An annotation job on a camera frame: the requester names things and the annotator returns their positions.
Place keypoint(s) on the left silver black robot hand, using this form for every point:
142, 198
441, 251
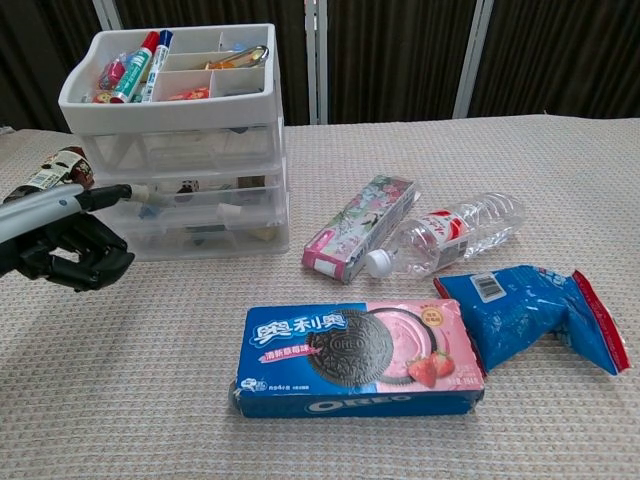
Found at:
85, 260

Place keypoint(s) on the clear plastic bin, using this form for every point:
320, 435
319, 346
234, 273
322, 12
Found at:
235, 246
260, 205
200, 150

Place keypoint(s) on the blue pink Oreo box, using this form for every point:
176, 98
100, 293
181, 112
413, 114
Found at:
350, 350

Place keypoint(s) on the brown glass bottle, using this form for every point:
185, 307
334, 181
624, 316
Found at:
65, 165

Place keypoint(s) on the white die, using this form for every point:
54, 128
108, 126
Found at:
189, 186

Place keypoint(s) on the beige woven tablecloth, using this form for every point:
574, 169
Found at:
150, 380

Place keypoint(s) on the yellow red candy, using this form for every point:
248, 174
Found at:
105, 97

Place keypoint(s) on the brown candy wrapper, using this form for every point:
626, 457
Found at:
251, 182

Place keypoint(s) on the red wrapped candy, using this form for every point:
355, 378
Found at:
114, 74

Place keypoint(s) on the red capped marker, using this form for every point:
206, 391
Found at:
132, 70

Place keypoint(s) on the red candy pack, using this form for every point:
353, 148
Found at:
190, 93

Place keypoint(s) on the blue capped marker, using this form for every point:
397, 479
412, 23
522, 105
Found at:
156, 65

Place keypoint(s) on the pink floral carton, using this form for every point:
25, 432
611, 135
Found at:
360, 225

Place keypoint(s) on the clear plastic water bottle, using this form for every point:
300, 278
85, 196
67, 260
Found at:
450, 230

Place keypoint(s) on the dark folding partition screen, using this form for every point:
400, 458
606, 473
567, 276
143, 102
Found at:
390, 55

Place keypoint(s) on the blue snack bag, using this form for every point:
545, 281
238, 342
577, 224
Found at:
520, 320

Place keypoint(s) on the white drawer organizer box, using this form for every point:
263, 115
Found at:
170, 112

